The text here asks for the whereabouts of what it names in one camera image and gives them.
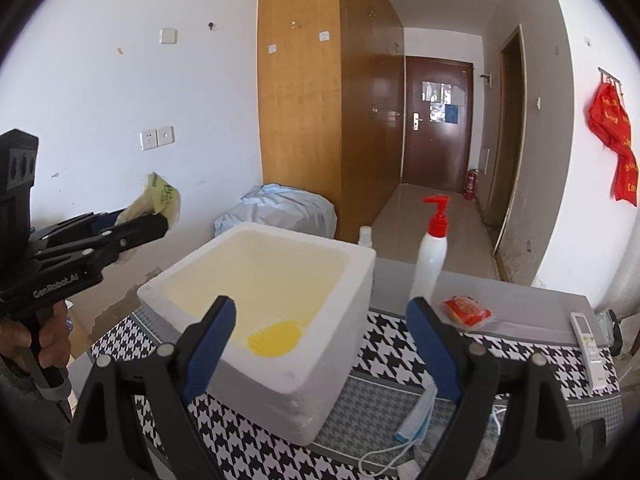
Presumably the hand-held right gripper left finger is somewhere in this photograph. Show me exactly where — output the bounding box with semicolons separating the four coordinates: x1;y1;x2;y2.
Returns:
62;296;237;480

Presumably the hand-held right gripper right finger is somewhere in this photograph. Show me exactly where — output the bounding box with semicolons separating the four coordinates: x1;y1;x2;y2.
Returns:
406;297;583;480

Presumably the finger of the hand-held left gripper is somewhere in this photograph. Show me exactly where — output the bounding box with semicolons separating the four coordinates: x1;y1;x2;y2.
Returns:
27;214;169;273
30;210;126;247

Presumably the yellow-green printed packet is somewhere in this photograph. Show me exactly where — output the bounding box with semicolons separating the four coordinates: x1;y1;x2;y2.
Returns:
117;172;182;233

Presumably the white foam box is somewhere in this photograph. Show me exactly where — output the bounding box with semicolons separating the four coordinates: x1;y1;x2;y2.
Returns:
136;223;377;447

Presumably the person's left forearm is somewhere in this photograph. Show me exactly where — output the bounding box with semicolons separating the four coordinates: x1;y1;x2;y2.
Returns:
0;357;76;461

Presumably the person's left hand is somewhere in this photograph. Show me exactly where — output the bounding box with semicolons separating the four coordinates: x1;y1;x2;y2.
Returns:
0;302;69;378

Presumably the houndstooth table cloth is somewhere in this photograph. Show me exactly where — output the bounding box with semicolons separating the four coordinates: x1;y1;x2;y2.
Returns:
90;305;626;480

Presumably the red packet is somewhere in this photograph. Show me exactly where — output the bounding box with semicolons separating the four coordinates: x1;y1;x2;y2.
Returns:
441;296;493;330

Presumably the yellow ridged pad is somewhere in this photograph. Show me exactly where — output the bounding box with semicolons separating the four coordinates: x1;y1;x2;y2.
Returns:
247;321;307;358

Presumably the white pump bottle red cap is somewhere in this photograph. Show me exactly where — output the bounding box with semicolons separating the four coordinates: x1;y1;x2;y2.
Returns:
410;195;451;311

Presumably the light blue bedding pile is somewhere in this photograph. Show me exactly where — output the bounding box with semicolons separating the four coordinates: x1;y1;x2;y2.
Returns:
214;183;338;238

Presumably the white remote control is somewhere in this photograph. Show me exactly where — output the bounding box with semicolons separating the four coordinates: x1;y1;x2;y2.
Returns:
570;311;607;391

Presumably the wooden wardrobe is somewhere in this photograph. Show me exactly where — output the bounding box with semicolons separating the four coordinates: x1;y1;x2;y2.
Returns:
256;0;405;241

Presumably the dark brown entry door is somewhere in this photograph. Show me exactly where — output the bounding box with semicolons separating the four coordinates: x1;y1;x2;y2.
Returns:
404;56;474;193

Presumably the red tote bag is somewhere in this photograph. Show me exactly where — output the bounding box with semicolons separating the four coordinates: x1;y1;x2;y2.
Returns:
588;81;626;133
612;149;640;207
600;105;635;158

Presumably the white paper door notice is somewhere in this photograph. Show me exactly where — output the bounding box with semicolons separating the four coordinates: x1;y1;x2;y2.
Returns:
421;81;453;103

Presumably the white cable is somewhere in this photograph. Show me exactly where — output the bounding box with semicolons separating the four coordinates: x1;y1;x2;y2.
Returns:
357;382;441;476

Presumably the wooden doorway frame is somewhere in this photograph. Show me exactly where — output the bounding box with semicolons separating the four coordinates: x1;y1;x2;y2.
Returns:
482;25;527;281

